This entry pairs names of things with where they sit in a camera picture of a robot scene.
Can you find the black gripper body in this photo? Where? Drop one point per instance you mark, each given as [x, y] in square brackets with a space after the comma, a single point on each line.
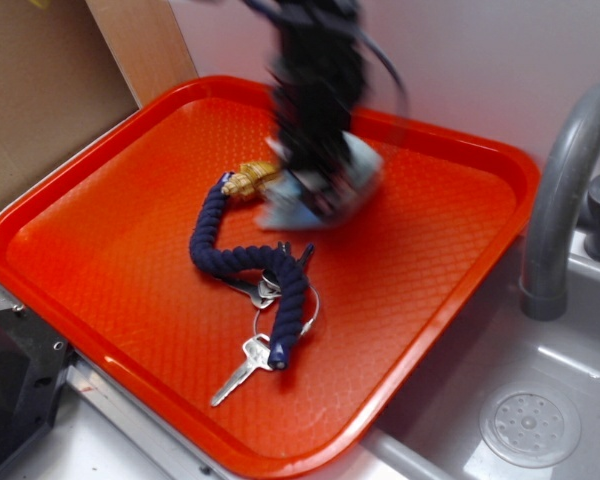
[320, 75]

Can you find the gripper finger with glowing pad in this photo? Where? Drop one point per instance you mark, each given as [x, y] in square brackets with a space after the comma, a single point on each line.
[364, 172]
[284, 209]

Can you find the golden spiral seashell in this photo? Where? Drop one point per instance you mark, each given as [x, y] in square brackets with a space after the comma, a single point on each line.
[251, 180]

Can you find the grey sink faucet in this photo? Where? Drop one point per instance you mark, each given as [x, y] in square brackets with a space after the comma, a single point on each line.
[568, 194]

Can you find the red plastic tray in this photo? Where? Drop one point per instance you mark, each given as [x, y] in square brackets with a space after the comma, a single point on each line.
[100, 251]

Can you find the brown cardboard panel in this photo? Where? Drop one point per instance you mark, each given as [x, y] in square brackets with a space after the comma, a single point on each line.
[71, 70]

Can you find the grey sink basin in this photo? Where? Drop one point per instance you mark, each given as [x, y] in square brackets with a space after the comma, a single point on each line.
[430, 430]

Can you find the round sink drain strainer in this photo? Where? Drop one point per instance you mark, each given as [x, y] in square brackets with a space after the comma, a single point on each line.
[530, 425]

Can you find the silver key bunch on ring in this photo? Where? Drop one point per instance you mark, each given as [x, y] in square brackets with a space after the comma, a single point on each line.
[258, 354]

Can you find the black octagonal mount base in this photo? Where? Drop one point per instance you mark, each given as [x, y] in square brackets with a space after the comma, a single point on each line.
[33, 364]

